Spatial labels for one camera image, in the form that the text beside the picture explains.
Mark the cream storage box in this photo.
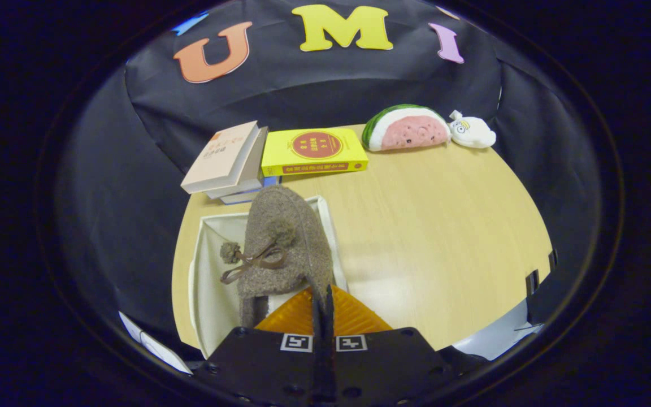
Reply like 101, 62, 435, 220
188, 195, 350, 360

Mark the grey cover book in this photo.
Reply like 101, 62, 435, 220
206, 126, 270, 200

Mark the white flat sheet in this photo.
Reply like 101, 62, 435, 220
118, 311, 194, 375

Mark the watermelon slice plush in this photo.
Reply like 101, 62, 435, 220
361, 104, 452, 152

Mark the white plush toy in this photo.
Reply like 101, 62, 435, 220
449, 110, 497, 149

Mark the yellow book with red circle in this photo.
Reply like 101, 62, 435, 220
261, 128, 369, 177

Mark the beige cover book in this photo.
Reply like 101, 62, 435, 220
180, 120, 261, 194

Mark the blue cover book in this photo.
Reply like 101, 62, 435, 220
219, 176, 282, 205

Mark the brown fuzzy shoe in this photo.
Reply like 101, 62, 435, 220
220, 185, 336, 330

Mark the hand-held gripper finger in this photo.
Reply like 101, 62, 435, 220
192, 287, 324, 407
324, 284, 462, 407

